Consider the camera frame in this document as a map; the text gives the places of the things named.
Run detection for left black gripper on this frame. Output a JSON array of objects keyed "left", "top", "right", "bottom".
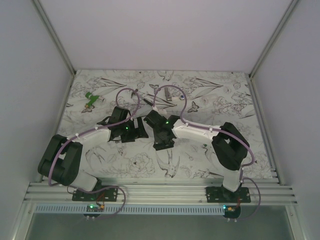
[{"left": 119, "top": 117, "right": 148, "bottom": 143}]

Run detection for grey metal clip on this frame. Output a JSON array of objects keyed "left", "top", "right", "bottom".
[{"left": 164, "top": 87, "right": 172, "bottom": 102}]

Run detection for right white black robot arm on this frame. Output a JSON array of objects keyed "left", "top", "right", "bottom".
[{"left": 143, "top": 110, "right": 250, "bottom": 203}]

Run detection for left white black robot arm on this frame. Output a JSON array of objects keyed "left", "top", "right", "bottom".
[{"left": 37, "top": 106, "right": 149, "bottom": 201}]

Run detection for floral printed table mat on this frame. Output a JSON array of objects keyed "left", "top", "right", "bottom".
[{"left": 58, "top": 70, "right": 272, "bottom": 179}]

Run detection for small black hammer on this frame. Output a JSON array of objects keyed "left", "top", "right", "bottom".
[{"left": 131, "top": 88, "right": 153, "bottom": 107}]

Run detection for green plastic connector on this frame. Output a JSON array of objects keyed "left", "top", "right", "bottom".
[{"left": 82, "top": 92, "right": 100, "bottom": 113}]

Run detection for left small circuit board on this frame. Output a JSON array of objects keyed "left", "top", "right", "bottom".
[{"left": 86, "top": 203, "right": 105, "bottom": 213}]

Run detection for small circuit board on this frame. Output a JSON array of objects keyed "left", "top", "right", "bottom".
[
  {"left": 223, "top": 205, "right": 241, "bottom": 219},
  {"left": 86, "top": 203, "right": 105, "bottom": 213}
]

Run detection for right small circuit board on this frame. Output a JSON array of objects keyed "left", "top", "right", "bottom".
[{"left": 223, "top": 205, "right": 241, "bottom": 219}]

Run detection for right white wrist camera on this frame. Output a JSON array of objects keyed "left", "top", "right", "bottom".
[{"left": 152, "top": 106, "right": 168, "bottom": 116}]

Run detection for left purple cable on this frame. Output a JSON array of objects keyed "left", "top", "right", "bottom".
[{"left": 47, "top": 87, "right": 140, "bottom": 222}]

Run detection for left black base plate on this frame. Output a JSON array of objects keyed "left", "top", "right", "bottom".
[{"left": 71, "top": 188, "right": 118, "bottom": 202}]

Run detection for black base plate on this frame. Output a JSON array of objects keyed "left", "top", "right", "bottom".
[
  {"left": 205, "top": 185, "right": 251, "bottom": 204},
  {"left": 71, "top": 188, "right": 118, "bottom": 202}
]

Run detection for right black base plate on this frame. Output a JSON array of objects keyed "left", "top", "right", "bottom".
[{"left": 205, "top": 185, "right": 251, "bottom": 204}]

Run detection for aluminium rail frame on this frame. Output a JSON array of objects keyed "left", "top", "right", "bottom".
[{"left": 24, "top": 183, "right": 298, "bottom": 206}]

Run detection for white slotted cable duct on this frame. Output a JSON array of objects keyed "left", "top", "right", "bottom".
[{"left": 34, "top": 203, "right": 225, "bottom": 216}]

